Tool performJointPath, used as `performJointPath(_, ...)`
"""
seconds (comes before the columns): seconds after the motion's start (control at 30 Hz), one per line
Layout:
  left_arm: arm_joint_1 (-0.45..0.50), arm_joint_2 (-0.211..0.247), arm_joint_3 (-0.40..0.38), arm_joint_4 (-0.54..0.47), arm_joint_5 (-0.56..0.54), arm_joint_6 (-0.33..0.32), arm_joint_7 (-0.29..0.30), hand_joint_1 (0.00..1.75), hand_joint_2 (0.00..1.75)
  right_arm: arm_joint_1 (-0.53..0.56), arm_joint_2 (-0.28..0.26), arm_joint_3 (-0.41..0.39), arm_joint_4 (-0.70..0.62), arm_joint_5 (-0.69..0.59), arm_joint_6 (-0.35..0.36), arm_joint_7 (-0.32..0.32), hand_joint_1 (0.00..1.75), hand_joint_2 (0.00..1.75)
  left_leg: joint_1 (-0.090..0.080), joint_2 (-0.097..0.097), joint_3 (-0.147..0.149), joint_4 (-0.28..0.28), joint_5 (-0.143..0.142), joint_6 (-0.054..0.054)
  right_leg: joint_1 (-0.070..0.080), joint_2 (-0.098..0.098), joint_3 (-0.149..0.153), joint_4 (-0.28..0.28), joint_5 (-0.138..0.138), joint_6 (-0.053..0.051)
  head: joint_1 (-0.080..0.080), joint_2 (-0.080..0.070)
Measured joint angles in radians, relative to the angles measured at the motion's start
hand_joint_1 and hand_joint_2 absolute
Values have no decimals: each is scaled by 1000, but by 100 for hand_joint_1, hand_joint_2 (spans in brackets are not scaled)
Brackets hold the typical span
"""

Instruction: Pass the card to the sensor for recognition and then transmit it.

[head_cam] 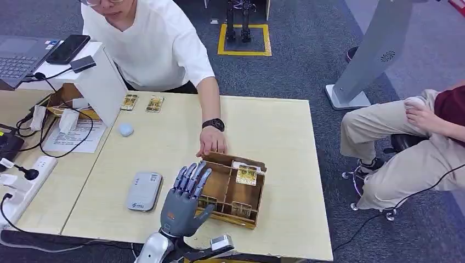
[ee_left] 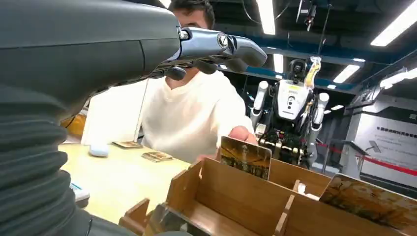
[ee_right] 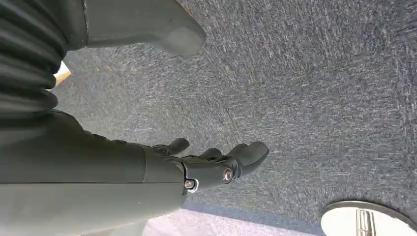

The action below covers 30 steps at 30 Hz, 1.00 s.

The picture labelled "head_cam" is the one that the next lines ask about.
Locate desk person's hand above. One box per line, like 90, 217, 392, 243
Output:
195, 125, 229, 158

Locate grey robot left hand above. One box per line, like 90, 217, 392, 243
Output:
160, 161, 216, 239

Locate seated person's hand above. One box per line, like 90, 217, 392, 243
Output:
404, 103, 443, 134

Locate grey card reader device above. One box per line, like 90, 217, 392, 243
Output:
126, 171, 163, 213

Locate yellow card with white border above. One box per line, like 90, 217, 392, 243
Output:
235, 164, 258, 187

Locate wooden card box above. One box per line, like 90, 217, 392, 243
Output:
194, 151, 268, 231

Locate yellow printed card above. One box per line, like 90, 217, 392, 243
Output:
145, 95, 165, 113
120, 94, 139, 111

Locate black wrist watch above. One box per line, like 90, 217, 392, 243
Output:
201, 118, 226, 133

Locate black office chair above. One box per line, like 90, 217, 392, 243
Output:
341, 133, 431, 222

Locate seated person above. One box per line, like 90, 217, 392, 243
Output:
340, 82, 465, 211

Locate brown printed card in slot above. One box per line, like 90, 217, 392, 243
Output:
231, 201, 253, 219

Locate grey floor stand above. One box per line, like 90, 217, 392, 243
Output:
325, 0, 417, 111

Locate small round white object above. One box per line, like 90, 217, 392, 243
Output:
118, 122, 135, 138

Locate black shoe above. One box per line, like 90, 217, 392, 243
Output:
345, 45, 360, 64

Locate yellow floor tape square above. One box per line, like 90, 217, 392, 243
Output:
217, 23, 273, 57

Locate person at desk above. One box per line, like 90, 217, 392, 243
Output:
77, 0, 229, 159

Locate white desk riser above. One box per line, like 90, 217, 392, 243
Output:
16, 41, 129, 128

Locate black robot legs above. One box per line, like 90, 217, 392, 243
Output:
224, 0, 256, 43

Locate printed paper sheet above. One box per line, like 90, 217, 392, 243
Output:
42, 118, 108, 155

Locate white power adapter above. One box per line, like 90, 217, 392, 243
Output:
58, 108, 80, 135
29, 105, 48, 132

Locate white power strip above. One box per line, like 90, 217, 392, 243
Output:
0, 156, 59, 228

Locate black adapter hub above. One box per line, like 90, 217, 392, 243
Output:
69, 55, 98, 74

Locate black plug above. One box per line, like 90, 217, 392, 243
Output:
14, 164, 40, 181

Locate brown cardboard box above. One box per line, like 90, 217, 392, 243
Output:
35, 82, 101, 121

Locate black smartphone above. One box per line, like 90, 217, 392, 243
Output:
45, 34, 92, 66

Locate black desk device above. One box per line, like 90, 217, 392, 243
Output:
0, 124, 25, 172

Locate dark grey laptop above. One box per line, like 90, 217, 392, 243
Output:
0, 35, 61, 92

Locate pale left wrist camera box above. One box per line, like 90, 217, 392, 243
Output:
209, 234, 235, 253

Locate black floor cable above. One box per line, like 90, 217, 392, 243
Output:
332, 163, 465, 252

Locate black looped cable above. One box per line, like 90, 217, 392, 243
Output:
15, 103, 94, 159

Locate black hub cable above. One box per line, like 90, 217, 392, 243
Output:
21, 67, 73, 92

